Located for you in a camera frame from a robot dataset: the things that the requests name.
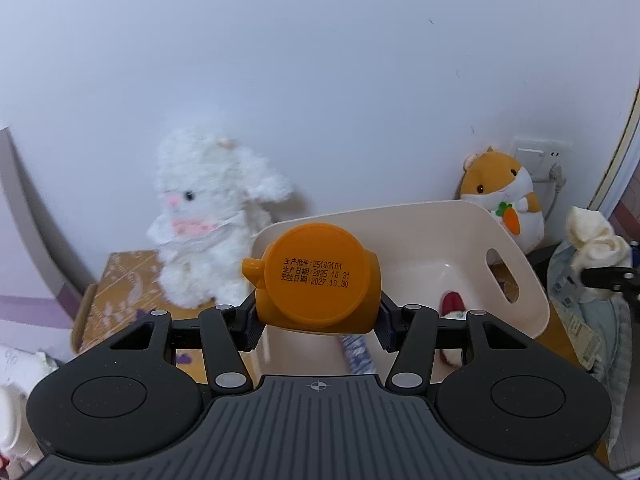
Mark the blue patterned pouch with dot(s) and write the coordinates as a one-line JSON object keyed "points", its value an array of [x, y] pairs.
{"points": [[357, 352]]}

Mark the beige door frame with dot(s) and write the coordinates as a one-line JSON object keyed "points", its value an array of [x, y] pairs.
{"points": [[617, 160]]}

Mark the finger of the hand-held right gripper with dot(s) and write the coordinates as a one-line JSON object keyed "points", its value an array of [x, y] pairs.
{"points": [[607, 278]]}

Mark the cream crumpled cloth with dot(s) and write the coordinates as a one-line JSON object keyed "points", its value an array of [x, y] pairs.
{"points": [[597, 240]]}

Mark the yellow patterned desktop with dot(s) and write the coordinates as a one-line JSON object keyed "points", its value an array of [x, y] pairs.
{"points": [[125, 285]]}

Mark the white wall socket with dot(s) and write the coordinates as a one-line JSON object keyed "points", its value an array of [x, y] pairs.
{"points": [[535, 152]]}

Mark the orange plastic bottle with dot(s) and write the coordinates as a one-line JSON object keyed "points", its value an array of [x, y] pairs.
{"points": [[315, 280]]}

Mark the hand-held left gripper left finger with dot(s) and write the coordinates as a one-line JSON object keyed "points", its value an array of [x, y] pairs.
{"points": [[251, 334]]}

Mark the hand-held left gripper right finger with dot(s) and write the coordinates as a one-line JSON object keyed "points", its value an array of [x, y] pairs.
{"points": [[387, 332]]}

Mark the red and white soft toy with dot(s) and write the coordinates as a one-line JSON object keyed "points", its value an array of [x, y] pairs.
{"points": [[452, 305]]}

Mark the orange and white plush hamster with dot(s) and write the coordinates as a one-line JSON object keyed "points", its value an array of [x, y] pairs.
{"points": [[500, 180]]}

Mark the white plush rabbit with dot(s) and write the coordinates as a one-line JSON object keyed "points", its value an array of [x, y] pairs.
{"points": [[210, 220]]}

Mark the cream plastic storage bin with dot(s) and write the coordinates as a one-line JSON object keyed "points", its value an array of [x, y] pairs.
{"points": [[440, 240]]}

